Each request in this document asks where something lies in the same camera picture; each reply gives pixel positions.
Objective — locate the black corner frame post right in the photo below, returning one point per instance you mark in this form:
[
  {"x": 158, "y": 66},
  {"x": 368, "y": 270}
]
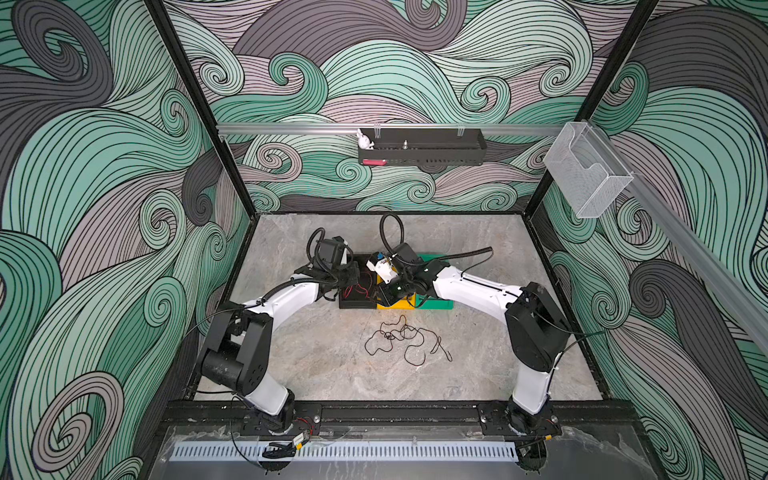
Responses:
[{"x": 618, "y": 53}]

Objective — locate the black corner frame post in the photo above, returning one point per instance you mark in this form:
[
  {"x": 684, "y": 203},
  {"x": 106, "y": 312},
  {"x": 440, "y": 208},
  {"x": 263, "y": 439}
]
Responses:
[
  {"x": 618, "y": 53},
  {"x": 173, "y": 45}
]

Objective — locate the black storage bin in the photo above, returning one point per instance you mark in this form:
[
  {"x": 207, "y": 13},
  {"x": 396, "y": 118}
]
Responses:
[{"x": 361, "y": 296}]

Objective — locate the black corner frame post left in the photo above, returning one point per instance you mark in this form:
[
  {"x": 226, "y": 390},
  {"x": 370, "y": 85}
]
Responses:
[{"x": 173, "y": 45}]

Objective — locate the clear plastic wall holder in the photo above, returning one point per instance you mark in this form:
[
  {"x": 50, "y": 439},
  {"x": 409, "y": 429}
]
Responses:
[{"x": 588, "y": 170}]

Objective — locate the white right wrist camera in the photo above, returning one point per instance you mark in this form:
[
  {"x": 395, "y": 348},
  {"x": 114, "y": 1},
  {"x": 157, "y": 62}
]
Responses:
[{"x": 383, "y": 267}]

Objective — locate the black wall shelf tray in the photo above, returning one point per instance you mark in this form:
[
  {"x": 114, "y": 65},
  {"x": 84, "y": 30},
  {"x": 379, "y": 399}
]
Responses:
[{"x": 430, "y": 148}]

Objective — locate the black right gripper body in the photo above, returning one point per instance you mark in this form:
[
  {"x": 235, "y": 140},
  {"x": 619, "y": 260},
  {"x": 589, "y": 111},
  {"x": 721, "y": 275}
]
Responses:
[{"x": 400, "y": 286}]

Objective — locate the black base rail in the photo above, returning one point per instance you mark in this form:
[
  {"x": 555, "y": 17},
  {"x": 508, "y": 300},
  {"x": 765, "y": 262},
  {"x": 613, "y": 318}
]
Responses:
[{"x": 490, "y": 417}]

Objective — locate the green storage bin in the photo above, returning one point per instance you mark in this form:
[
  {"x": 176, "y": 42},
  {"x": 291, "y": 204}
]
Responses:
[{"x": 438, "y": 300}]

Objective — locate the yellow storage bin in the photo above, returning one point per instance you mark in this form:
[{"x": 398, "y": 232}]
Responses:
[{"x": 388, "y": 295}]

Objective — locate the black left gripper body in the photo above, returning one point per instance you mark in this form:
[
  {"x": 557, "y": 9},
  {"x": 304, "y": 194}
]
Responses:
[{"x": 346, "y": 276}]

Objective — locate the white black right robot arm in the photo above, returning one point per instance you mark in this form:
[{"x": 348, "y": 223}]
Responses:
[{"x": 536, "y": 325}]

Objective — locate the white slotted cable duct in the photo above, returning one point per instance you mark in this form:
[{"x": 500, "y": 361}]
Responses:
[{"x": 445, "y": 451}]

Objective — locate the white rabbit figurine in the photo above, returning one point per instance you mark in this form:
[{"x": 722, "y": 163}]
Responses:
[{"x": 363, "y": 141}]

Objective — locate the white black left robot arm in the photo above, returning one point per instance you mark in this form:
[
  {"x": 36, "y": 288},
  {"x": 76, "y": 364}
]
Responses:
[{"x": 236, "y": 350}]

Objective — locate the aluminium wall rail back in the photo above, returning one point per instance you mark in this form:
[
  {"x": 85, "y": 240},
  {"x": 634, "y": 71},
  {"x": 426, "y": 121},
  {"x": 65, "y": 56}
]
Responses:
[{"x": 326, "y": 129}]

